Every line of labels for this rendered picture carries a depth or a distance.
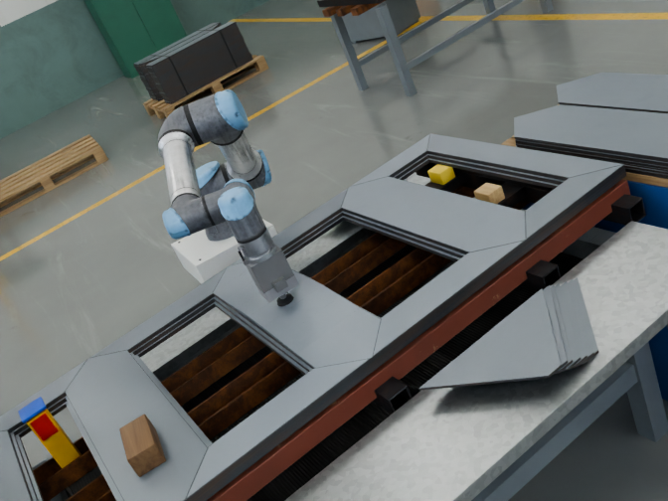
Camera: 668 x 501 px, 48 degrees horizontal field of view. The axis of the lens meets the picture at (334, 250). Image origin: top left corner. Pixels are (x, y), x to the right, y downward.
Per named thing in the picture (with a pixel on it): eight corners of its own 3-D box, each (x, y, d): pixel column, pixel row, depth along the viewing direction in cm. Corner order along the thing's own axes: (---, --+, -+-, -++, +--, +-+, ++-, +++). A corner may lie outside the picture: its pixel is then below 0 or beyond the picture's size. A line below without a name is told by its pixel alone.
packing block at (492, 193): (505, 198, 199) (501, 185, 197) (492, 208, 197) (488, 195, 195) (490, 194, 204) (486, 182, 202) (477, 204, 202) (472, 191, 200)
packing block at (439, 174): (455, 176, 221) (451, 165, 219) (443, 185, 219) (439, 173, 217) (442, 174, 226) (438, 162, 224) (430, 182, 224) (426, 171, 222)
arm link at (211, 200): (203, 187, 181) (204, 204, 172) (247, 171, 181) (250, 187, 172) (216, 215, 185) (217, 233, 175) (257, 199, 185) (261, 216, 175)
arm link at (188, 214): (144, 111, 207) (158, 219, 171) (181, 97, 207) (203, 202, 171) (161, 144, 215) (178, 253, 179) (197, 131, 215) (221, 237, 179)
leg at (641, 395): (669, 429, 213) (622, 234, 183) (655, 442, 211) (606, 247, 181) (651, 420, 218) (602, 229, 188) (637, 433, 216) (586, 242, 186)
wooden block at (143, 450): (166, 461, 147) (154, 443, 145) (139, 478, 146) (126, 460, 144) (156, 429, 158) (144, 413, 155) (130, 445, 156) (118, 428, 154)
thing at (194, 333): (455, 173, 252) (453, 165, 251) (118, 406, 209) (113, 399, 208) (419, 165, 269) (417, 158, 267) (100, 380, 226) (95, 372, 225)
